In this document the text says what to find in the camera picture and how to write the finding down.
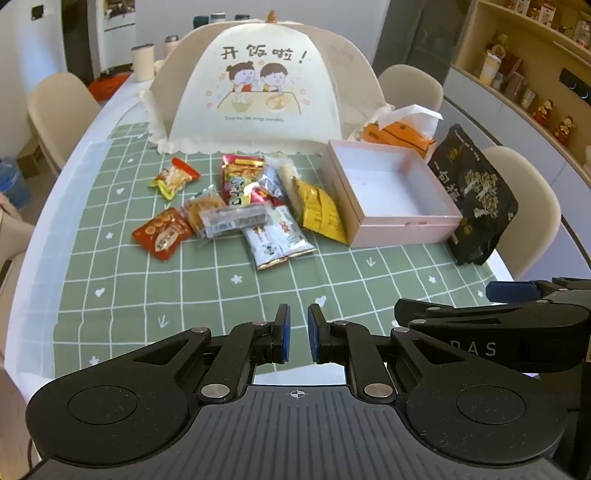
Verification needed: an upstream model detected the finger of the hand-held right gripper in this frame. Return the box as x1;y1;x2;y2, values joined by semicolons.
486;277;591;304
394;298;578;330

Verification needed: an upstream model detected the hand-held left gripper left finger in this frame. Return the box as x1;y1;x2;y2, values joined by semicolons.
124;304;291;405

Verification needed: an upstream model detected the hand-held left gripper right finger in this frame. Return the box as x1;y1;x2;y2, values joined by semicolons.
307;304;467;405

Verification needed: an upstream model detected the pink cardboard box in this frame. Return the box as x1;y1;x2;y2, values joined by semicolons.
321;139;464;247

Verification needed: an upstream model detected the red cracker packet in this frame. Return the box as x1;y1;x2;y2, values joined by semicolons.
131;208;195;262

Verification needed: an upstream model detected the orange yellow snack packet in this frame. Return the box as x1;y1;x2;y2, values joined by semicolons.
148;157;201;200

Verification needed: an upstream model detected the green checked tablecloth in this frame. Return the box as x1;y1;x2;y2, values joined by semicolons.
53;122;502;370

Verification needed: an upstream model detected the beige chair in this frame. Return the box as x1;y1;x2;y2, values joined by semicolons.
0;191;35;365
28;72;102;178
482;147;561;280
378;65;444;114

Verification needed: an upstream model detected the black snack bag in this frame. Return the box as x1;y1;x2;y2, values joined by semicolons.
427;124;519;266

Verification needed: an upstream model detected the clear dark snack packet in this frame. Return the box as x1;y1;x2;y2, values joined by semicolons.
203;203;273;238

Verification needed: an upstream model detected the small red snack packet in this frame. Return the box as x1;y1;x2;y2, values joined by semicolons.
249;189;284;208

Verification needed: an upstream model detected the silver snack packet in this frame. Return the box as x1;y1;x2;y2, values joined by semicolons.
256;166;289;201

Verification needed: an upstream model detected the beige stick snack packet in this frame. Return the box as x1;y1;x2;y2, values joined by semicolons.
265;156;301;204

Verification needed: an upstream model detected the white cabinet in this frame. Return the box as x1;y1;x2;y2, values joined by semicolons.
441;67;591;287

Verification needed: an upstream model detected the orange tissue box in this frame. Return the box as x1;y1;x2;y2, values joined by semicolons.
360;121;437;160

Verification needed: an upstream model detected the white tissue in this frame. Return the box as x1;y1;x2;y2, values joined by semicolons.
376;104;444;139

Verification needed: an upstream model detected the black socket panel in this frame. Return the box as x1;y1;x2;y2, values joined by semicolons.
560;68;591;97

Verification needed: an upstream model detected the yellow white cup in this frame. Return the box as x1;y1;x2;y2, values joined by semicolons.
480;51;502;84

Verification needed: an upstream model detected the wooden shelf unit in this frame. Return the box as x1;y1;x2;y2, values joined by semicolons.
450;0;591;176

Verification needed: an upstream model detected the cream printed food cover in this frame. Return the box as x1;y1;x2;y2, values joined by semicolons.
139;10;395;155

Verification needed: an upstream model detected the dark grey cabinet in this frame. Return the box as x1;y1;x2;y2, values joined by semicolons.
374;0;462;86

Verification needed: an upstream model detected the red orange bag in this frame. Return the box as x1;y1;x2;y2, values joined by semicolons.
90;74;132;102

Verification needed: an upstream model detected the cream canister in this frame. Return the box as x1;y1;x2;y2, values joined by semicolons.
131;44;155;83

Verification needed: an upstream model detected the brown cardboard box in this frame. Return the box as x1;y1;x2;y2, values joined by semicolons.
18;138;44;178

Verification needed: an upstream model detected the blue water jug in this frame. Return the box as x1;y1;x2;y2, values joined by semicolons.
0;157;31;208

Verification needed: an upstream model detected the white refrigerator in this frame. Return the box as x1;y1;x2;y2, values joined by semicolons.
104;0;137;70

